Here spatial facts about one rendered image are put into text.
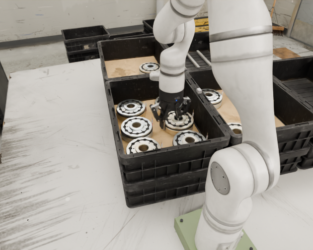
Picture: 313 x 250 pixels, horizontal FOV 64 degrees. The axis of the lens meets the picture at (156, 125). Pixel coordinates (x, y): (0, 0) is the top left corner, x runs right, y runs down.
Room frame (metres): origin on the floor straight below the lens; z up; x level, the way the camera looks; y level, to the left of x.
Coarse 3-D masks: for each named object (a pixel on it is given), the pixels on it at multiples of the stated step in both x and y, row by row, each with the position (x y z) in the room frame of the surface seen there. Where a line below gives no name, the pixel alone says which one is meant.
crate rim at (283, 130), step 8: (192, 72) 0.86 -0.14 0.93; (192, 80) 0.80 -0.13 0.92; (200, 88) 0.74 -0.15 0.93; (280, 88) 0.75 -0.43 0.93; (208, 104) 0.64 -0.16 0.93; (304, 104) 0.64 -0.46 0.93; (216, 112) 0.60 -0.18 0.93; (312, 112) 0.60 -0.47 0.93; (224, 120) 0.56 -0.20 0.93; (280, 128) 0.53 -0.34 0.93; (288, 128) 0.53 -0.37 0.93; (296, 128) 0.53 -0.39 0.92; (304, 128) 0.54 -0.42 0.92; (312, 128) 0.55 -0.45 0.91; (232, 136) 0.49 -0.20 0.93; (240, 136) 0.49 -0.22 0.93
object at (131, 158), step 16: (112, 80) 0.80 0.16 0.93; (128, 80) 0.80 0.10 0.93; (112, 112) 0.60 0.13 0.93; (208, 112) 0.60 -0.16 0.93; (224, 128) 0.53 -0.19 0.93; (192, 144) 0.46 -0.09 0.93; (208, 144) 0.47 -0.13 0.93; (224, 144) 0.48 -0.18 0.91; (128, 160) 0.41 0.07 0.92; (144, 160) 0.42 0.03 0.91
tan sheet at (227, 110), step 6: (222, 90) 0.89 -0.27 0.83; (222, 96) 0.85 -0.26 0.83; (222, 102) 0.80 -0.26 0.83; (228, 102) 0.80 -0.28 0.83; (222, 108) 0.76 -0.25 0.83; (228, 108) 0.76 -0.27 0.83; (234, 108) 0.76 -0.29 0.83; (222, 114) 0.73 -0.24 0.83; (228, 114) 0.73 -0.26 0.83; (234, 114) 0.73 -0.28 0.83; (228, 120) 0.69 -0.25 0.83; (234, 120) 0.69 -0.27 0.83; (276, 120) 0.69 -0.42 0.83; (276, 126) 0.65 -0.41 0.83
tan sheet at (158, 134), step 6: (144, 102) 0.80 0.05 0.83; (150, 102) 0.80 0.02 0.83; (150, 108) 0.76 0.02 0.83; (150, 114) 0.73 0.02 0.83; (120, 120) 0.69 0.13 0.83; (150, 120) 0.69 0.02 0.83; (120, 126) 0.65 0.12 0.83; (156, 126) 0.65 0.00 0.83; (120, 132) 0.62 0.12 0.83; (156, 132) 0.62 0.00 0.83; (162, 132) 0.62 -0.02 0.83; (156, 138) 0.59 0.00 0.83; (162, 138) 0.59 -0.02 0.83; (168, 138) 0.59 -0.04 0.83; (126, 144) 0.57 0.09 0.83; (162, 144) 0.57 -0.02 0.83; (168, 144) 0.57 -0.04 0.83
